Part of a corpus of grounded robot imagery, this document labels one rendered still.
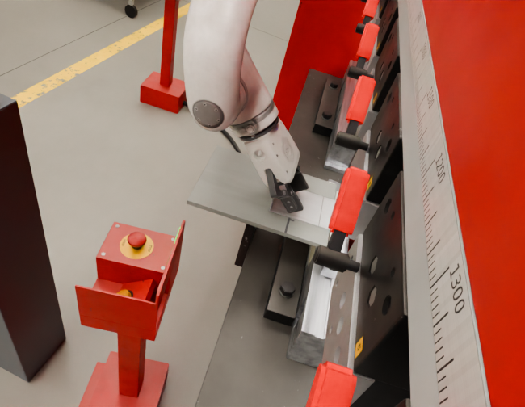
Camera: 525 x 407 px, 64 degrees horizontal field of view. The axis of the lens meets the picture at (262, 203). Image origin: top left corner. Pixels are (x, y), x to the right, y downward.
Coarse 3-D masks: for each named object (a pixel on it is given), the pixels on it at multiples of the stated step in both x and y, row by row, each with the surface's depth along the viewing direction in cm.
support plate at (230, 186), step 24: (216, 168) 83; (240, 168) 85; (192, 192) 77; (216, 192) 79; (240, 192) 80; (264, 192) 82; (312, 192) 85; (240, 216) 76; (264, 216) 77; (312, 240) 76
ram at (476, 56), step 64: (448, 0) 40; (512, 0) 26; (448, 64) 34; (512, 64) 23; (448, 128) 29; (512, 128) 21; (512, 192) 19; (512, 256) 17; (512, 320) 16; (512, 384) 15
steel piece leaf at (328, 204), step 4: (324, 200) 83; (328, 200) 84; (332, 200) 84; (324, 204) 83; (328, 204) 83; (332, 204) 83; (324, 208) 82; (328, 208) 82; (332, 208) 82; (324, 212) 81; (328, 212) 81; (324, 216) 80; (328, 216) 80; (320, 220) 79; (324, 220) 79; (328, 220) 80; (320, 224) 78; (324, 224) 79; (328, 224) 79; (324, 228) 78; (328, 228) 78
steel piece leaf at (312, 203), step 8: (296, 192) 83; (304, 192) 84; (272, 200) 78; (280, 200) 81; (304, 200) 82; (312, 200) 83; (320, 200) 83; (272, 208) 79; (280, 208) 79; (304, 208) 81; (312, 208) 81; (320, 208) 82; (288, 216) 78; (296, 216) 79; (304, 216) 79; (312, 216) 79
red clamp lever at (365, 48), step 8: (368, 24) 68; (368, 32) 68; (376, 32) 68; (360, 40) 69; (368, 40) 68; (360, 48) 68; (368, 48) 68; (360, 56) 68; (368, 56) 68; (360, 64) 68; (352, 72) 67; (360, 72) 67
